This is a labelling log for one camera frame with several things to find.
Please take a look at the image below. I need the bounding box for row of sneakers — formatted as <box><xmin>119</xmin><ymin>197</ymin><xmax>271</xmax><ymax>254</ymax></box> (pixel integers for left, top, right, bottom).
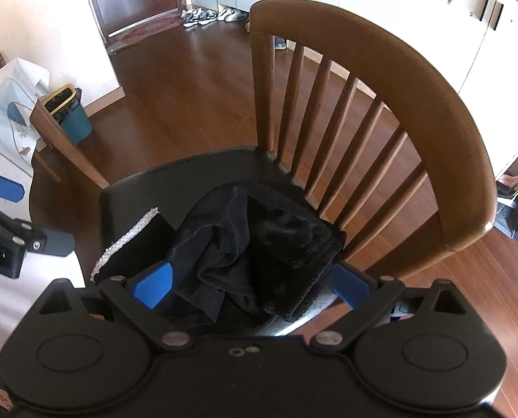
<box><xmin>180</xmin><ymin>6</ymin><xmax>250</xmax><ymax>30</ymax></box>

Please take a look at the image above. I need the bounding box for white refrigerator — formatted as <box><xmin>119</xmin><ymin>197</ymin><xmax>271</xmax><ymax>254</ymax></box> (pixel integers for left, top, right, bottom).
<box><xmin>341</xmin><ymin>0</ymin><xmax>518</xmax><ymax>179</ymax></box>

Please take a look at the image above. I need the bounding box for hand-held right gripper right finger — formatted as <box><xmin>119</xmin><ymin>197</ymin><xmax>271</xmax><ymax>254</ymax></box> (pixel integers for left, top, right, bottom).
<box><xmin>310</xmin><ymin>262</ymin><xmax>471</xmax><ymax>354</ymax></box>

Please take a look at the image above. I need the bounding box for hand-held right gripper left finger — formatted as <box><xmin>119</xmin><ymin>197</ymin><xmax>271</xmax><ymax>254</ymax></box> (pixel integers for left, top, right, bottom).
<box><xmin>37</xmin><ymin>262</ymin><xmax>195</xmax><ymax>353</ymax></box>

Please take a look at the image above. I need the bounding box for red doormat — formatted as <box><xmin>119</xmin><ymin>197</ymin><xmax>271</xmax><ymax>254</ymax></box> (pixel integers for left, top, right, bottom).
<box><xmin>106</xmin><ymin>12</ymin><xmax>186</xmax><ymax>49</ymax></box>

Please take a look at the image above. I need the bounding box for black fleece garment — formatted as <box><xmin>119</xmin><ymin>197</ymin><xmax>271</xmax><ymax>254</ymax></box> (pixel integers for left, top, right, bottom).
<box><xmin>172</xmin><ymin>180</ymin><xmax>348</xmax><ymax>324</ymax></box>

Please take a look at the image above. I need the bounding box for teal trash bin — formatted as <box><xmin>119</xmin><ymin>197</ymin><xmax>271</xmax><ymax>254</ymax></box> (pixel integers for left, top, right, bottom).
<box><xmin>40</xmin><ymin>83</ymin><xmax>93</xmax><ymax>146</ymax></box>

